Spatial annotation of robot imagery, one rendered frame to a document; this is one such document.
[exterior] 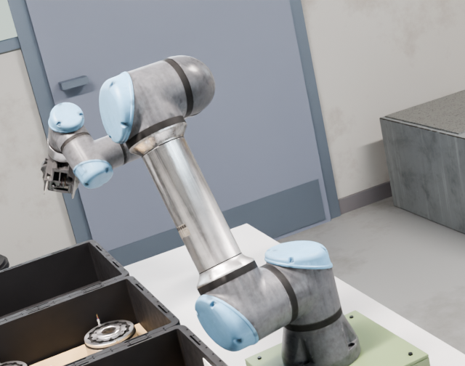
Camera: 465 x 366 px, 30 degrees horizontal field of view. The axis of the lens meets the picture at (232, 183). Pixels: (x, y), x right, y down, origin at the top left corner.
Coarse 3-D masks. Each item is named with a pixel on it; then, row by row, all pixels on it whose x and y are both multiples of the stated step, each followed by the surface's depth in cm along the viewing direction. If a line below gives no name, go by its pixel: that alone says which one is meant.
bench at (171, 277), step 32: (160, 256) 250; (256, 256) 235; (160, 288) 228; (192, 288) 224; (352, 288) 204; (192, 320) 206; (384, 320) 186; (224, 352) 188; (256, 352) 185; (448, 352) 169
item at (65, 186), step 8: (48, 160) 209; (48, 168) 208; (56, 168) 202; (64, 168) 202; (56, 176) 207; (64, 176) 208; (72, 176) 209; (48, 184) 209; (56, 184) 209; (64, 184) 209; (72, 184) 208; (64, 192) 211; (72, 192) 211
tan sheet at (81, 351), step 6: (138, 324) 180; (138, 330) 177; (144, 330) 176; (78, 348) 175; (84, 348) 174; (60, 354) 174; (66, 354) 173; (72, 354) 173; (78, 354) 172; (84, 354) 172; (48, 360) 173; (54, 360) 172; (60, 360) 172; (66, 360) 171; (72, 360) 170
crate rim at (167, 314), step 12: (132, 276) 178; (96, 288) 177; (144, 288) 171; (60, 300) 174; (72, 300) 174; (156, 300) 164; (36, 312) 172; (168, 312) 158; (0, 324) 169; (168, 324) 154; (144, 336) 151; (108, 348) 150; (84, 360) 147
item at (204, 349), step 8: (168, 328) 152; (176, 328) 151; (184, 328) 151; (152, 336) 150; (160, 336) 150; (192, 336) 147; (128, 344) 149; (136, 344) 149; (144, 344) 149; (200, 344) 144; (112, 352) 148; (120, 352) 148; (208, 352) 140; (88, 360) 147; (96, 360) 146; (104, 360) 147; (216, 360) 137
